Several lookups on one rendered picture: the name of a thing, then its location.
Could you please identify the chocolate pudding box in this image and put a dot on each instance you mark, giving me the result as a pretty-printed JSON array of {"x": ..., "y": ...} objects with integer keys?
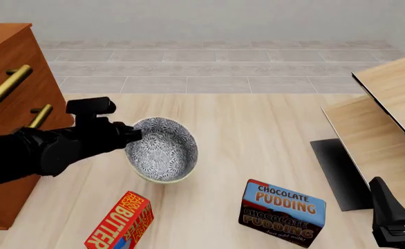
[{"x": 280, "y": 215}]

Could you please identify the wooden cabinet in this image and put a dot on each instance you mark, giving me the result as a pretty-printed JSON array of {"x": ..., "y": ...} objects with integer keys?
[{"x": 14, "y": 49}]

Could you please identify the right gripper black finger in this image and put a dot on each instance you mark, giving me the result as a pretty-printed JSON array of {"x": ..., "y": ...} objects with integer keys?
[{"x": 389, "y": 205}]

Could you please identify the pale wood board black edge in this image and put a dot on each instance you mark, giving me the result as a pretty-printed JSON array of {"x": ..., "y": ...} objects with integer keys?
[{"x": 396, "y": 90}]

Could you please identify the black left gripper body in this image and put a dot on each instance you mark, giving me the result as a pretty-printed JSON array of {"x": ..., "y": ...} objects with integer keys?
[{"x": 111, "y": 136}]

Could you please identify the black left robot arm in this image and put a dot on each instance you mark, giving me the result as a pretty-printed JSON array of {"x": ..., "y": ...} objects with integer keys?
[{"x": 33, "y": 153}]

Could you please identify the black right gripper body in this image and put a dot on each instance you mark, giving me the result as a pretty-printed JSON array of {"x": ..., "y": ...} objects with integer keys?
[{"x": 401, "y": 237}]

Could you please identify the red butter box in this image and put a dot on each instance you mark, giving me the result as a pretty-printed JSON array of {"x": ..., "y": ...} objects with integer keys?
[{"x": 119, "y": 225}]

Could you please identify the patterned black and white bowl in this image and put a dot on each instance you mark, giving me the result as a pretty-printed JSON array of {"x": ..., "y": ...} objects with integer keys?
[{"x": 164, "y": 153}]

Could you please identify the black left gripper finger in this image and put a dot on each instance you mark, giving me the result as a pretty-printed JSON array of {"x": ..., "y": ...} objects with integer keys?
[{"x": 133, "y": 133}]

